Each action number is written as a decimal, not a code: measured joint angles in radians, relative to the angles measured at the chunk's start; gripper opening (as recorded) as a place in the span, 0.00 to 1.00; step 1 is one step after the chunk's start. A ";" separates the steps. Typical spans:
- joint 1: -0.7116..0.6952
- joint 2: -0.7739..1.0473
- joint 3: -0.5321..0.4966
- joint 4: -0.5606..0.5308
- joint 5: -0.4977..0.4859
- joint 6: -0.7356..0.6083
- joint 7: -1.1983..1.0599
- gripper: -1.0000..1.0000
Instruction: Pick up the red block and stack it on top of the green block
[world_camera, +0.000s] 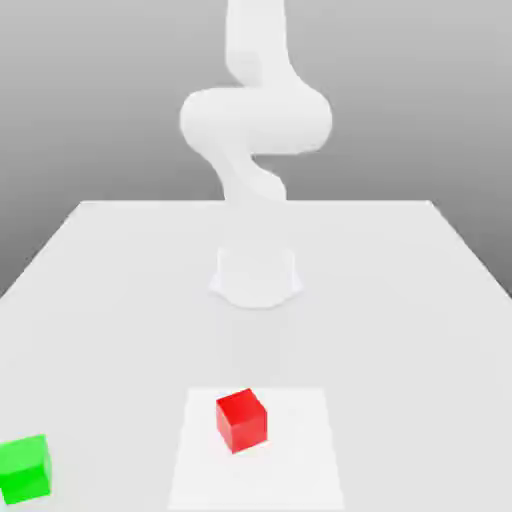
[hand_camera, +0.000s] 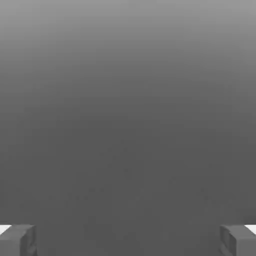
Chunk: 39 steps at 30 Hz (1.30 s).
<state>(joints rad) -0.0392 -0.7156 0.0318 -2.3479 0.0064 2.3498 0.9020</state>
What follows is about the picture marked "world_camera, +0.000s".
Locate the small green cube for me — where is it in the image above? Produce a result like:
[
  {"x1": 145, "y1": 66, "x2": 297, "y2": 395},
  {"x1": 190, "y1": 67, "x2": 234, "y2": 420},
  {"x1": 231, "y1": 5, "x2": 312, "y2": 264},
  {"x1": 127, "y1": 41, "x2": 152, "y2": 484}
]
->
[{"x1": 0, "y1": 433, "x2": 53, "y2": 506}]

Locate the small red cube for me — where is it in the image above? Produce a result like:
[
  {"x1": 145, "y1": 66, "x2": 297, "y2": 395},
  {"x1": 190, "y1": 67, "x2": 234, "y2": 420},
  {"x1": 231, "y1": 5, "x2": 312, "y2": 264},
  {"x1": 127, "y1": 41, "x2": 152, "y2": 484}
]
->
[{"x1": 215, "y1": 387, "x2": 268, "y2": 455}]

